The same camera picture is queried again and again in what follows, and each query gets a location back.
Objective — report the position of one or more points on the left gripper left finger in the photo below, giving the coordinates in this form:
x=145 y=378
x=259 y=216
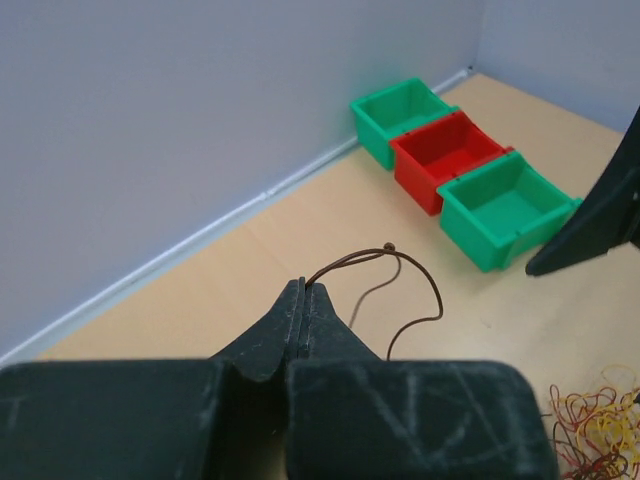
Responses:
x=111 y=419

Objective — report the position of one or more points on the near green plastic bin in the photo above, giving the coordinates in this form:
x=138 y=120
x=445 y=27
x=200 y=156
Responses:
x=501 y=210

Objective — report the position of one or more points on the aluminium table edge frame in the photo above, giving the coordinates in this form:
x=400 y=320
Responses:
x=107 y=175

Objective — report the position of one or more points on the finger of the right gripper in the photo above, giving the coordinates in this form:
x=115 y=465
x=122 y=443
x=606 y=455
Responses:
x=607 y=218

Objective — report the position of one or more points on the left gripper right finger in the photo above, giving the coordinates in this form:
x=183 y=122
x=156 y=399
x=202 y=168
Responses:
x=353 y=415

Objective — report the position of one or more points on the red plastic bin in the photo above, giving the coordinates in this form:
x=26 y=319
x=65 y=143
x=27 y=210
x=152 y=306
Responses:
x=438 y=152

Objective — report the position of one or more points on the green plastic bin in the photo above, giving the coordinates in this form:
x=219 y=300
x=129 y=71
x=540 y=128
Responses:
x=392 y=112
x=501 y=210

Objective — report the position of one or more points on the far green plastic bin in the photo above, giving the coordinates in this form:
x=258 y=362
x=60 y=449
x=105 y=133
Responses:
x=392 y=112

